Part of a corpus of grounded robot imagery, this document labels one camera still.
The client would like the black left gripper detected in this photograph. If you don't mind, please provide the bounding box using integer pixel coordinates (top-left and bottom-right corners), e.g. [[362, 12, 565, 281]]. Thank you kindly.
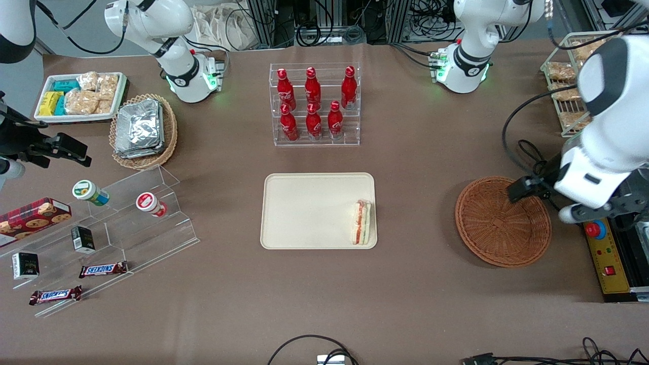
[[508, 154, 563, 204]]

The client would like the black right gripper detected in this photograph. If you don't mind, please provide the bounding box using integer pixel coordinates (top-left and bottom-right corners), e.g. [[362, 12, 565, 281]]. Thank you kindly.
[[0, 119, 93, 169]]

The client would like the triangular sandwich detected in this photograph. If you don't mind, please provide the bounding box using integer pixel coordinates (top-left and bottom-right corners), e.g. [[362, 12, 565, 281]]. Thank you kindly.
[[352, 199, 373, 246]]

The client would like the white rectangular snack tray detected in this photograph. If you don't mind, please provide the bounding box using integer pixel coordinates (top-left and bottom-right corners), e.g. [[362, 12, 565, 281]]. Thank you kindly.
[[34, 72, 128, 124]]

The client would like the brown round wicker basket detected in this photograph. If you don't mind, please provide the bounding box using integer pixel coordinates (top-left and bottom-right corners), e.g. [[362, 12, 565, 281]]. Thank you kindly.
[[455, 175, 552, 268]]

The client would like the light oval wicker basket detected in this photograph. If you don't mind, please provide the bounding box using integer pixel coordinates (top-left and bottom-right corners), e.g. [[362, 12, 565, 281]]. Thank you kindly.
[[109, 94, 178, 170]]

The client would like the beige plastic tray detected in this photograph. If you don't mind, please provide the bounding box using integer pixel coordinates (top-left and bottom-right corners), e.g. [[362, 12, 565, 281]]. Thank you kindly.
[[260, 172, 378, 250]]

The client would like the green lid yogurt cup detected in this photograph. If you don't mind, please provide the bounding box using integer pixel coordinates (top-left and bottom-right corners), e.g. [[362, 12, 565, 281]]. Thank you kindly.
[[72, 180, 111, 207]]

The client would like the yellow snack packet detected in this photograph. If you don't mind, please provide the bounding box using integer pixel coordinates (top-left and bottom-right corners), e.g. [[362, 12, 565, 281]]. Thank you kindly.
[[39, 91, 64, 117]]

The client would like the silver foil container stack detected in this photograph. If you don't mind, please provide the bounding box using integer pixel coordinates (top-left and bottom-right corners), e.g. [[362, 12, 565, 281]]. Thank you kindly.
[[114, 98, 166, 159]]

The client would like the red cookie box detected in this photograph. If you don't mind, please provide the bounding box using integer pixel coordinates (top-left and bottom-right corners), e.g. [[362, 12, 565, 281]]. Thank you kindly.
[[0, 197, 73, 249]]

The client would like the clear bagged pastry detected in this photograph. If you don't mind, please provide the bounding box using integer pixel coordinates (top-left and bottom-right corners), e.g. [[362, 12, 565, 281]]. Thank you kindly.
[[560, 111, 592, 131], [572, 39, 608, 62], [549, 82, 583, 101], [546, 61, 577, 81]]

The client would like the small black box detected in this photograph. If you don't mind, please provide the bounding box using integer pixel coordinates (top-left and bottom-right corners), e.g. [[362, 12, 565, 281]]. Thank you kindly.
[[70, 226, 96, 254], [12, 252, 41, 281]]

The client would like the red lid yogurt cup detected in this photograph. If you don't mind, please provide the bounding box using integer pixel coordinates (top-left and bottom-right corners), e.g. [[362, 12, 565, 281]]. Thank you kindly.
[[135, 192, 168, 218]]

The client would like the black yellow control box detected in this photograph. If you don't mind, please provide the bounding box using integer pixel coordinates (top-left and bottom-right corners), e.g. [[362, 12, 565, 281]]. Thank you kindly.
[[582, 167, 649, 303]]

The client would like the clear acrylic step shelf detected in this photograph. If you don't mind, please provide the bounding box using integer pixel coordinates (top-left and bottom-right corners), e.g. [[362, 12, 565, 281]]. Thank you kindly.
[[0, 165, 200, 319]]

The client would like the brown Snickers bar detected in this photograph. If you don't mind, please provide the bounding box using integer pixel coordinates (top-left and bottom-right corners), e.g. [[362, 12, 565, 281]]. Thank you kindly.
[[79, 261, 129, 279], [29, 285, 83, 306]]

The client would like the clear acrylic bottle rack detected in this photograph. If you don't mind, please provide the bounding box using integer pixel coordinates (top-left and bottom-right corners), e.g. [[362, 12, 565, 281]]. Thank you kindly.
[[269, 62, 362, 147]]

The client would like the beige cloth bag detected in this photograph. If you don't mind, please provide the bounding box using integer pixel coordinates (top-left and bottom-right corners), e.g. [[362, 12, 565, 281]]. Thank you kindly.
[[189, 4, 260, 52]]

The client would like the red cola bottle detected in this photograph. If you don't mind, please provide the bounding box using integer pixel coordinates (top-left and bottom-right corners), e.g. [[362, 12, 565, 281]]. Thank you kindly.
[[276, 68, 297, 111], [279, 104, 300, 142], [305, 67, 322, 108], [340, 66, 358, 110], [305, 103, 323, 140], [327, 100, 345, 139]]

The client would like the black power cable with plug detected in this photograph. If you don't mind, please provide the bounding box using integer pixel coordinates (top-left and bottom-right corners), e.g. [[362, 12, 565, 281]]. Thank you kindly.
[[517, 139, 564, 211]]

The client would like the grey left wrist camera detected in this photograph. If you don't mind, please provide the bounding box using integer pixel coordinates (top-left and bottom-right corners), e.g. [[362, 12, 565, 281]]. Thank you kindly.
[[557, 195, 637, 225]]

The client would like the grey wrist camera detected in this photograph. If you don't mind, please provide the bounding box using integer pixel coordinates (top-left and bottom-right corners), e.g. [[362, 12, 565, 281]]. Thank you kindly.
[[0, 157, 25, 191], [557, 195, 637, 225]]

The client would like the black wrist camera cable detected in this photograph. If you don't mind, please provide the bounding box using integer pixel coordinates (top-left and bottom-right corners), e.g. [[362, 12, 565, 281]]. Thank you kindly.
[[501, 85, 585, 176]]

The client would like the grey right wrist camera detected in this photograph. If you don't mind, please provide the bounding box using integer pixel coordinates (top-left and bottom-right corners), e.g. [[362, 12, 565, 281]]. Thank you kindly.
[[0, 157, 25, 191]]

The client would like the white wire rack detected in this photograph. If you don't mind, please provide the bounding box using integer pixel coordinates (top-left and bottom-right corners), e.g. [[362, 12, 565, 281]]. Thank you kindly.
[[540, 30, 624, 138]]

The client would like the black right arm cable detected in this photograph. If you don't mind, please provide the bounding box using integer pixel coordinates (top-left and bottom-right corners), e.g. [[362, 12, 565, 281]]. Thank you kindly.
[[34, 0, 128, 56]]

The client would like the black cable with connector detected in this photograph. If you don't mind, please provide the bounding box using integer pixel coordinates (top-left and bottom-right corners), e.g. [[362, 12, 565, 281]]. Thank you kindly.
[[460, 337, 649, 365]]

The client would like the aluminium frame with cables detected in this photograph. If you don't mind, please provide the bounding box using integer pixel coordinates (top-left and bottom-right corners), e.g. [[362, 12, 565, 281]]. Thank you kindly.
[[246, 0, 459, 47]]

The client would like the black looped cable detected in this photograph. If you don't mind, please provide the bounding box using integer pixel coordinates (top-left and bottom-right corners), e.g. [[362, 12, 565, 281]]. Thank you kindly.
[[267, 334, 359, 365]]

